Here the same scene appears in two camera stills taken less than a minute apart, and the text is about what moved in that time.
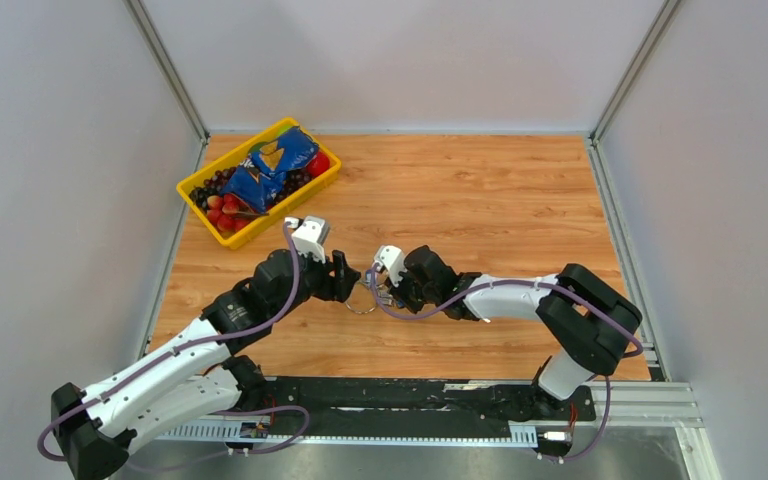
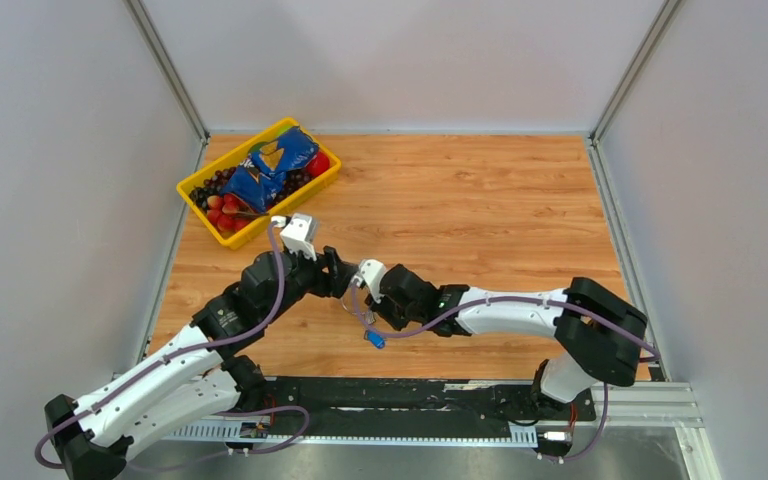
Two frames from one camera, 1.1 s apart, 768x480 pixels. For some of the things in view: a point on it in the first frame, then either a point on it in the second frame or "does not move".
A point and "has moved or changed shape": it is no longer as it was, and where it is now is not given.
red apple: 318,165 does not move
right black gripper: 399,295 → 382,308
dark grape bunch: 214,185 does not move
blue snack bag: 260,177 does not move
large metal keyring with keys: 382,289 has moved or changed shape
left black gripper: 344,279 does not move
